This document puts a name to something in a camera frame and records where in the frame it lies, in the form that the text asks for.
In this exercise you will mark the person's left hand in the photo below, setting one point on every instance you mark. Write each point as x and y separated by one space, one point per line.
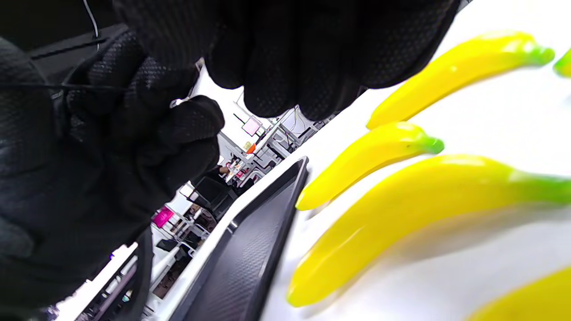
89 156

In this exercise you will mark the person's right hand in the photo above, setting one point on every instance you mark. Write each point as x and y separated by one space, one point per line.
312 44

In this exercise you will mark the yellow plastic banana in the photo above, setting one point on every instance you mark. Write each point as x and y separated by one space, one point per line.
535 298
401 214
366 165
564 64
455 71

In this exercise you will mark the black plastic tray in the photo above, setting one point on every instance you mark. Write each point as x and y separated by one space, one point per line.
250 249

